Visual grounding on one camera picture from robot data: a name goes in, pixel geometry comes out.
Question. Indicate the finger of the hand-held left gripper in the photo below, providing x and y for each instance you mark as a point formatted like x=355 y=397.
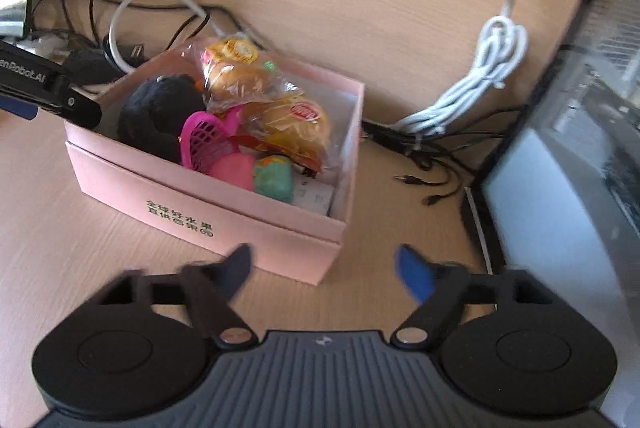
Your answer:
x=20 y=108
x=75 y=103

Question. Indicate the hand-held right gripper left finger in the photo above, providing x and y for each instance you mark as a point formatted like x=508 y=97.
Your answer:
x=239 y=268

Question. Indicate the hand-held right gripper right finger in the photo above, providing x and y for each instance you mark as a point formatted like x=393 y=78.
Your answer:
x=412 y=273

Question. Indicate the pink cardboard box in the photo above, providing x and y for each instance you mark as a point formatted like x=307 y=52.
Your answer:
x=175 y=213

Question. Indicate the green toy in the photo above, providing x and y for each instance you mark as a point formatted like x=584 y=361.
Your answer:
x=274 y=180

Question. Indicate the pink toy ball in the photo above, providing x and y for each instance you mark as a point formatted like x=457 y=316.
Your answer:
x=232 y=172

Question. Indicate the white packet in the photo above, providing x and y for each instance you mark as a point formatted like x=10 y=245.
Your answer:
x=315 y=198

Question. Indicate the magenta toy basket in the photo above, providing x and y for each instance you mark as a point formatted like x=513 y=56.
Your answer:
x=202 y=141

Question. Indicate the bread bun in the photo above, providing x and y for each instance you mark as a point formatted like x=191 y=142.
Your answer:
x=235 y=76
x=295 y=123

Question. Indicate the black power adapter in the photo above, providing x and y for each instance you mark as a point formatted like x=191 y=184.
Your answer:
x=90 y=63

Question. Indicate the black plush toy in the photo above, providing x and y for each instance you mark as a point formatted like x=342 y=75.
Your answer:
x=150 y=113

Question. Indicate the computer monitor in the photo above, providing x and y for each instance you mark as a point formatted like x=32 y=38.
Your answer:
x=565 y=208

